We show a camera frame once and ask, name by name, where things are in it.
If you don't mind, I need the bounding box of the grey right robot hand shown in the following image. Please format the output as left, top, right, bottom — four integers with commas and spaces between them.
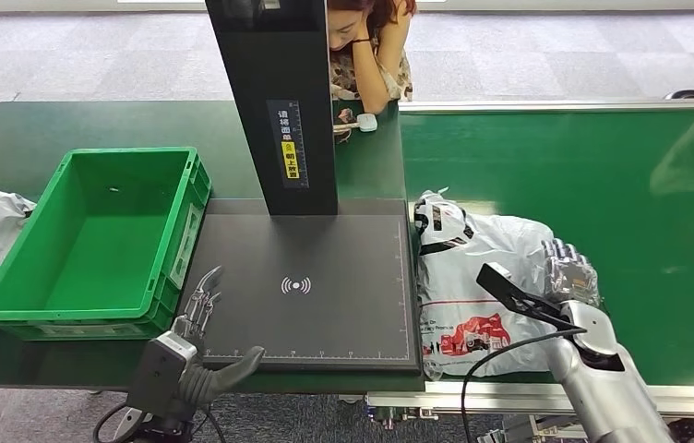
540, 236, 625, 368

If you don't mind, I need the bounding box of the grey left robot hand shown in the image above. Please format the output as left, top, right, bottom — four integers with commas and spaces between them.
171, 265, 267, 410

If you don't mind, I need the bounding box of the white package with red print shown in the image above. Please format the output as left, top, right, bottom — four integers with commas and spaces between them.
412, 188, 569, 381

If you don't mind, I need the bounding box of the green conveyor belt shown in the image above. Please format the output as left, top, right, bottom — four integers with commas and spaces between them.
399, 108, 694, 388

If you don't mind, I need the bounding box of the black scanner base platform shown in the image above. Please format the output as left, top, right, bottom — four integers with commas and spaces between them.
177, 197, 422, 375

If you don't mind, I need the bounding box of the green plastic crate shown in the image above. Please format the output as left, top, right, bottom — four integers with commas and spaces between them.
0, 146, 213, 342

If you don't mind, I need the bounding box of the black yellow column label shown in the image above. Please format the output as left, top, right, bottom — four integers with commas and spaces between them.
267, 99, 311, 189

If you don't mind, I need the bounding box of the person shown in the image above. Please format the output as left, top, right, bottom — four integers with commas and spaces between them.
327, 0, 418, 122

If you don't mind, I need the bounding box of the black scanner column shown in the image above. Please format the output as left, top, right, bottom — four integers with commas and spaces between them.
204, 0, 341, 217

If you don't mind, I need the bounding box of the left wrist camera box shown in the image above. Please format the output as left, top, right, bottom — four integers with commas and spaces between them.
126, 330, 199, 418

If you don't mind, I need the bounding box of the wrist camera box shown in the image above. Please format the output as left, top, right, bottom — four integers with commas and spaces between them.
126, 330, 199, 418
475, 262, 588, 335

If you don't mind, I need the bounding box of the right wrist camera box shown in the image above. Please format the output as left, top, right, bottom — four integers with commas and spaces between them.
475, 262, 588, 335

